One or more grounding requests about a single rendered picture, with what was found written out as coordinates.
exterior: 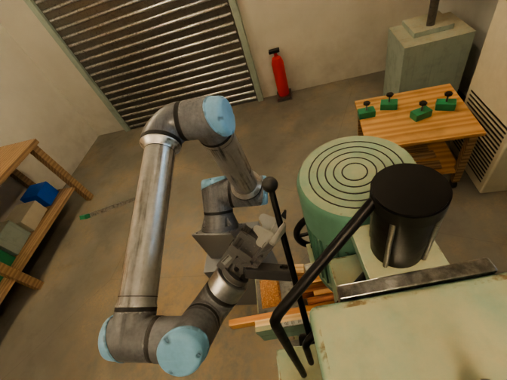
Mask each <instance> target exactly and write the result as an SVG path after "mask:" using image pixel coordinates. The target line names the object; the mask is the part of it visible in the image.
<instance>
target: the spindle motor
mask: <svg viewBox="0 0 507 380"><path fill-rule="evenodd" d="M404 163H407V164H416V162H415V160H414V159H413V158H412V156H411V155H410V154H409V153H408V152H407V151H406V150H405V149H403V148H402V147H400V146H399V145H397V144H395V143H393V142H391V141H388V140H387V139H382V138H379V137H375V136H346V137H343V138H339V139H335V140H332V141H330V142H326V143H325V144H324V145H322V146H319V147H318V148H317V149H316V150H314V151H313V152H312V153H311V154H310V155H309V156H308V157H307V158H306V160H304V162H303V165H302V167H301V168H300V171H299V173H298V176H297V191H298V194H299V198H300V203H301V207H302V210H303V215H304V219H305V222H306V227H307V231H308V234H309V240H310V244H311V247H312V252H313V256H314V259H315V260H316V259H317V258H318V257H319V256H320V255H321V254H322V252H323V251H324V250H325V249H326V248H327V246H328V245H329V244H330V243H331V241H332V240H333V239H334V238H335V237H336V236H337V235H338V234H339V232H340V231H341V230H342V229H343V227H344V226H345V225H346V224H347V223H348V221H349V220H350V219H351V218H352V217H353V216H354V215H355V214H356V212H357V211H358V210H359V209H360V208H361V206H362V205H363V204H364V202H365V201H366V200H367V199H368V198H370V184H371V181H372V179H373V177H374V176H375V175H376V174H377V173H378V172H379V171H381V170H382V169H383V168H386V167H388V166H391V165H394V164H404ZM353 254H356V252H355V248H354V247H353V244H352V241H351V238H350V239H349V240H348V241H347V242H346V244H345V245H344V246H343V247H342V249H341V250H340V251H339V252H338V253H337V254H336V255H335V256H334V259H335V258H339V257H343V256H350V255H353ZM319 277H320V278H321V280H322V282H323V283H324V284H325V286H326V287H327V288H328V289H329V290H331V291H332V292H333V288H332V283H331V279H330V270H329V265H327V266H326V267H325V268H324V270H323V271H322V272H321V273H320V274H319Z"/></svg>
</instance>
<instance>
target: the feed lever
mask: <svg viewBox="0 0 507 380"><path fill-rule="evenodd" d="M277 187H278V181H277V180H276V178H274V177H272V176H267V177H266V178H265V179H264V180H263V181H262V188H263V190H264V191H265V192H268V193H269V197H270V200H271V203H272V208H273V211H274V214H275V220H276V222H277V226H278V228H279V227H280V226H281V224H282V223H283V220H282V217H281V212H280V209H279V206H278V200H277V197H276V194H275V190H276V189H277ZM281 242H282V246H283V248H284V254H285V257H286V260H287V265H288V268H289V272H290V276H291V280H292V283H293V286H294V285H295V284H296V283H297V281H298V277H297V273H296V269H295V266H294V263H293V258H292V255H291V251H290V246H289V243H288V240H287V235H286V232H285V233H284V234H283V235H282V237H281ZM297 303H298V306H299V309H300V314H301V317H302V320H303V326H304V329H305V331H306V333H303V334H300V335H299V342H300V346H303V341H304V339H305V338H306V336H307V335H308V334H309V333H310V332H311V331H312V330H311V327H310V324H309V319H308V315H307V312H306V307H305V304H304V301H303V295H301V297H299V298H298V300H297Z"/></svg>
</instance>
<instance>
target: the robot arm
mask: <svg viewBox="0 0 507 380"><path fill-rule="evenodd" d="M195 139H198V140H199V141H200V143H201V144H202V145H203V146H204V147H205V148H206V149H207V151H208V152H209V153H210V155H211V157H212V158H213V159H214V160H215V162H216V163H217V165H218V166H219V168H220V169H221V170H222V172H223V173H224V174H225V176H217V177H213V178H209V179H203V180H202V181H201V195H202V202H203V209H204V220H203V223H202V227H201V230H202V232H204V233H208V234H213V233H222V232H227V231H232V230H235V229H237V228H238V221H237V219H236V218H235V215H234V213H233V208H234V207H253V206H262V205H267V204H268V192H265V191H264V190H263V188H262V181H263V180H264V179H265V178H266V176H263V175H261V176H259V175H258V174H257V173H256V172H254V171H252V169H251V167H250V164H249V162H248V160H247V158H246V156H245V154H244V151H243V149H242V147H241V145H240V143H239V141H238V138H237V136H236V135H235V116H234V114H233V110H232V107H231V105H230V103H229V101H228V100H227V99H226V98H225V97H223V96H207V97H202V98H197V99H191V100H182V101H176V102H172V103H169V104H167V105H166V106H164V107H162V108H161V109H159V110H158V111H157V112H156V113H155V114H154V115H153V116H152V117H151V118H150V119H149V120H148V121H147V122H146V125H145V126H144V128H143V130H142V133H141V135H140V146H141V147H142V148H143V149H144V152H143V159H142V164H141V168H140V177H139V181H138V186H137V193H136V198H135V202H134V211H133V215H132V220H131V227H130V232H129V236H128V245H127V249H126V253H125V258H124V266H123V270H122V275H121V283H120V287H119V292H118V300H117V303H116V305H115V310H114V314H113V315H112V316H111V317H109V318H108V319H107V320H106V321H105V322H104V323H103V325H102V328H101V330H100V333H99V336H98V349H99V352H100V355H101V356H102V358H103V359H105V360H108V361H112V362H116V363H153V364H159V365H160V367H161V368H162V369H163V370H164V371H165V372H166V373H168V374H170V375H173V376H176V377H183V376H187V375H190V374H192V373H193V372H195V371H196V370H197V369H198V368H199V367H200V365H201V364H202V362H203V361H204V360H205V358H206V356H207V354H208V351H209V349H210V347H211V345H212V343H213V341H214V339H215V337H216V335H217V333H218V331H219V328H220V326H221V325H222V323H223V321H224V320H225V318H226V316H227V315H228V314H229V312H230V311H231V310H232V309H233V307H234V306H235V305H236V303H237V302H238V300H239V299H240V298H241V297H242V296H243V294H244V293H245V291H246V290H247V282H248V279H259V280H279V281H292V280H291V276H290V272H289V268H288V265H285V264H274V263H262V261H263V260H264V259H265V258H266V257H267V255H268V254H269V253H270V251H271V250H272V249H273V247H274V246H275V245H276V244H277V243H278V241H279V240H280V238H281V237H282V235H283V234H284V233H285V231H286V223H285V222H284V220H285V219H286V212H287V211H286V210H284V211H283V212H282V214H281V217H282V220H283V223H282V224H281V226H280V227H279V228H278V226H277V222H276V220H275V217H273V216H269V215H267V214H265V213H263V214H261V215H260V217H259V220H260V222H261V223H262V225H263V227H262V226H260V225H255V226H254V227H253V228H250V227H248V226H247V225H245V226H244V227H242V229H241V230H240V232H239V233H238V234H237V235H236V237H235V238H234V239H233V240H232V242H231V243H230V245H229V248H228V250H227V251H226V252H225V254H224V255H223V257H222V258H221V260H220V261H219V262H218V263H217V267H218V268H217V269H216V271H215V272H214V273H213V274H212V276H211V277H210V279H209V280H208V282H207V283H206V284H205V285H204V287H203V288H202V290H201V291H200V293H199V294H198V295H197V296H196V298H195V299H194V301H193V302H192V303H191V305H190V306H189V307H188V308H187V309H186V310H185V312H184V313H183V314H182V315H181V316H164V315H156V314H157V307H158V305H157V299H158V288H159V281H160V274H161V263H162V256H163V250H164V239H165V232H166V226H167V214H168V208H169V201H170V195H171V183H172V177H173V170H174V159H175V155H177V154H178V153H180V151H181V147H182V144H183V143H184V142H185V141H189V140H195ZM244 270H245V271H244Z"/></svg>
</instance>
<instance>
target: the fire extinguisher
mask: <svg viewBox="0 0 507 380"><path fill-rule="evenodd" d="M278 52H279V47H277V48H273V49H270V50H269V55H270V54H274V57H273V58H272V69H273V73H274V76H275V83H276V86H277V90H278V91H277V100H278V103H279V102H283V101H286V100H292V93H291V88H289V87H288V83H287V76H286V72H285V68H284V61H283V60H282V58H281V56H279V55H278V54H277V53H278Z"/></svg>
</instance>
